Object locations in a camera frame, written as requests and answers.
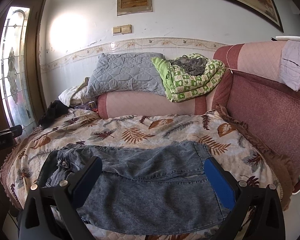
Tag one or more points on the pink red sofa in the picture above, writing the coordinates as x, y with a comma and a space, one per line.
250, 91

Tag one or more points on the lavender cloth on sofa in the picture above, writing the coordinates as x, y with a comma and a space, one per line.
289, 70

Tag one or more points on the grey garment on blanket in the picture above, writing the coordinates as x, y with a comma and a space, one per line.
193, 66

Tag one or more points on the grey quilted pillow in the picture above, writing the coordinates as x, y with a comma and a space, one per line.
125, 72

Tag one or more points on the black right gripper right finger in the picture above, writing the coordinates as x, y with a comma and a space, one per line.
257, 208

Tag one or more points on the wooden stained glass door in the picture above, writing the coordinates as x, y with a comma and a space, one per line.
22, 99

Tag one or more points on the leaf pattern bed cover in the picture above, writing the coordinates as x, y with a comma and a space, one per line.
230, 148

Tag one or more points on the blue denim pants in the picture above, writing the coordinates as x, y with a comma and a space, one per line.
159, 191

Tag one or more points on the beige electrical panel box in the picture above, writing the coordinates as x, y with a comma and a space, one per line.
125, 7

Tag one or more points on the black garment on bed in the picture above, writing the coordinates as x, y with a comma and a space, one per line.
55, 110

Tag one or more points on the beige wall switch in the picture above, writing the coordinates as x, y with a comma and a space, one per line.
122, 30

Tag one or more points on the cream pillow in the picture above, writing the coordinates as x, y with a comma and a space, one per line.
75, 95

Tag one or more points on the green checkered folded blanket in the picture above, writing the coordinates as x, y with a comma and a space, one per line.
180, 86

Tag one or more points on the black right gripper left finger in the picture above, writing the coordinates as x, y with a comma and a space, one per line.
51, 212

